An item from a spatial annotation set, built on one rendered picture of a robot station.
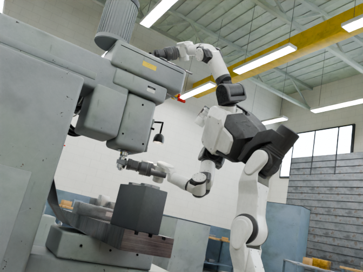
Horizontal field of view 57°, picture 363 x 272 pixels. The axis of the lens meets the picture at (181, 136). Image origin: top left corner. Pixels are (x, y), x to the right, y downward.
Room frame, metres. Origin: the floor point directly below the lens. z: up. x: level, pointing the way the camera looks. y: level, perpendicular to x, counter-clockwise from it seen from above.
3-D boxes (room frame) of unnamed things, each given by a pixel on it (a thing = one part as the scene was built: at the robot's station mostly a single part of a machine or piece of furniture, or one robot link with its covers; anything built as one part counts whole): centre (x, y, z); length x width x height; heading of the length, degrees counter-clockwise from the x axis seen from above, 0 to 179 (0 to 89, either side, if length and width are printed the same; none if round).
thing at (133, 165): (1.96, 0.21, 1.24); 0.13 x 0.12 x 0.10; 9
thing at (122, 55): (1.94, 0.32, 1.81); 0.47 x 0.26 x 0.16; 118
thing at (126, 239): (1.98, 0.32, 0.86); 1.24 x 0.23 x 0.08; 28
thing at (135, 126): (1.94, 0.31, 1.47); 0.21 x 0.19 x 0.32; 28
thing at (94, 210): (2.09, 0.35, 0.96); 0.35 x 0.15 x 0.11; 116
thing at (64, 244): (1.94, 0.30, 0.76); 0.50 x 0.35 x 0.12; 118
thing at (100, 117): (1.85, 0.48, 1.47); 0.24 x 0.19 x 0.26; 28
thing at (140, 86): (1.92, 0.34, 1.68); 0.34 x 0.24 x 0.10; 118
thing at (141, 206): (1.55, 0.12, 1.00); 0.22 x 0.12 x 0.20; 38
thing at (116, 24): (1.83, 0.53, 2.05); 0.20 x 0.20 x 0.32
